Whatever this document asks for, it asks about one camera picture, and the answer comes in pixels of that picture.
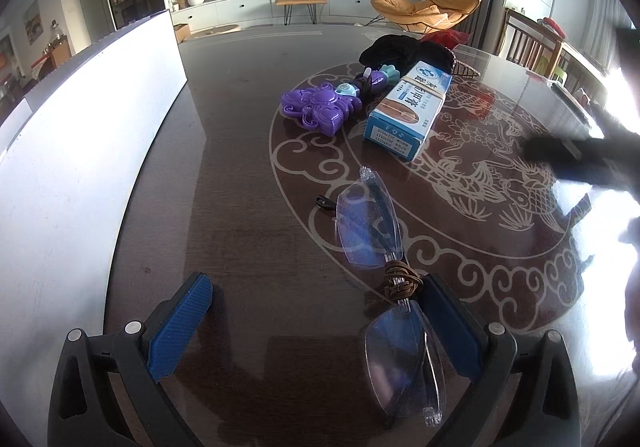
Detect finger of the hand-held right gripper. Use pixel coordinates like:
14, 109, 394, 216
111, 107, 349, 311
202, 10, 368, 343
520, 132, 601, 184

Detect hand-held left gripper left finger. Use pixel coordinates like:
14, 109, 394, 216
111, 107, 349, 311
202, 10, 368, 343
47, 272, 213, 447

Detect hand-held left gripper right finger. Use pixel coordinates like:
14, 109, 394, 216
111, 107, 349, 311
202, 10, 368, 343
419, 273, 583, 447

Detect clear folding glasses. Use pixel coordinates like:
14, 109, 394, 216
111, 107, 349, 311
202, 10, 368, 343
315, 166, 447, 429

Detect white board panel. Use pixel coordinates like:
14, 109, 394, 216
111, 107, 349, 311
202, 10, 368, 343
0, 10, 188, 428

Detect dark patterned desktop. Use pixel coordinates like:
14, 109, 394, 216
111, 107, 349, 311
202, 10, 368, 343
102, 22, 640, 447

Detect black remote control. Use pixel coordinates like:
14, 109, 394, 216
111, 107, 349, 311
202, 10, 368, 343
547, 80, 606, 138

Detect wooden chair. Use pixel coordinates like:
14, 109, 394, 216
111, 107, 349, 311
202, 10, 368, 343
502, 8, 566, 75

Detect blue and white medicine box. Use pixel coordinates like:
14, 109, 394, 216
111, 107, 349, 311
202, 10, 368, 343
362, 60, 454, 164

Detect teal shell plastic toy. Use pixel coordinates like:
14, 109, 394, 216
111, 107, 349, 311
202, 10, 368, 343
334, 64, 403, 98

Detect black cloth pouch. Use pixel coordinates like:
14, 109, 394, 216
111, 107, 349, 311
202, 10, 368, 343
359, 34, 455, 74

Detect orange lounge chair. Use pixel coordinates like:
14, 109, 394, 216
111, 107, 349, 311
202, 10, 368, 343
370, 0, 482, 33

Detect purple plastic toy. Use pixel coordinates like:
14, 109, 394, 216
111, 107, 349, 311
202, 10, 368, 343
280, 82, 362, 138

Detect wooden bench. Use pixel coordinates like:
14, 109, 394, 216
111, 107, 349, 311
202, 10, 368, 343
274, 0, 328, 25

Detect white television console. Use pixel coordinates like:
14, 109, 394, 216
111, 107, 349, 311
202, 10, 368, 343
170, 0, 386, 28

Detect white door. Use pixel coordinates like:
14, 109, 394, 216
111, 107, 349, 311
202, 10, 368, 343
75, 0, 111, 43

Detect brown hair tie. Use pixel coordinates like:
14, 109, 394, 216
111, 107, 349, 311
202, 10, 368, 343
381, 261, 426, 304

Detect framed wall painting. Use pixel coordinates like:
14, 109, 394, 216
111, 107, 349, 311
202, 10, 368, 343
22, 0, 43, 45

